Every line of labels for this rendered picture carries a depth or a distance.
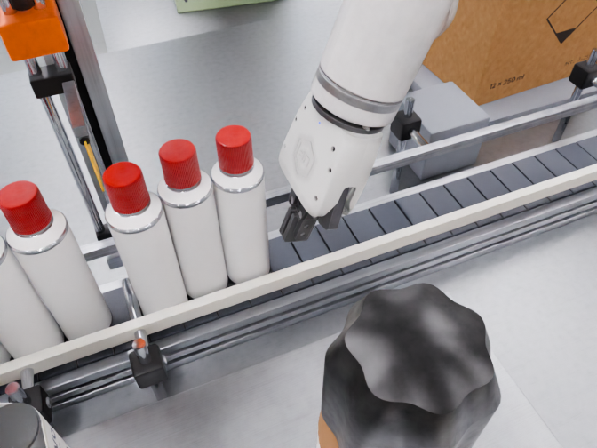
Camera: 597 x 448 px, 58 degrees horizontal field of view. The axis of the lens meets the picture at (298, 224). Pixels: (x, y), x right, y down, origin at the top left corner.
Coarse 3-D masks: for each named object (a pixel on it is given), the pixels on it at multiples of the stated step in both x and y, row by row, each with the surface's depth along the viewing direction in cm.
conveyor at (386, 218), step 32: (544, 160) 78; (576, 160) 78; (448, 192) 73; (480, 192) 73; (576, 192) 73; (352, 224) 69; (384, 224) 69; (480, 224) 69; (288, 256) 66; (320, 256) 66; (384, 256) 66; (288, 288) 63; (128, 320) 60; (192, 320) 60
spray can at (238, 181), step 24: (216, 144) 49; (240, 144) 48; (216, 168) 52; (240, 168) 50; (216, 192) 52; (240, 192) 51; (264, 192) 54; (240, 216) 54; (264, 216) 56; (240, 240) 56; (264, 240) 58; (240, 264) 59; (264, 264) 61
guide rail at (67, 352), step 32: (512, 192) 68; (544, 192) 69; (416, 224) 65; (448, 224) 65; (352, 256) 62; (256, 288) 59; (160, 320) 56; (64, 352) 54; (96, 352) 56; (0, 384) 53
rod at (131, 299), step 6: (126, 282) 60; (126, 288) 59; (132, 288) 59; (126, 294) 59; (132, 294) 59; (126, 300) 58; (132, 300) 58; (132, 306) 58; (138, 306) 58; (132, 312) 57; (138, 312) 57; (132, 318) 57; (138, 330) 56; (144, 330) 56; (138, 336) 55; (144, 336) 55
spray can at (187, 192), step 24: (168, 144) 48; (192, 144) 48; (168, 168) 47; (192, 168) 48; (168, 192) 50; (192, 192) 50; (168, 216) 51; (192, 216) 51; (216, 216) 54; (192, 240) 53; (216, 240) 56; (192, 264) 56; (216, 264) 58; (192, 288) 60; (216, 288) 60
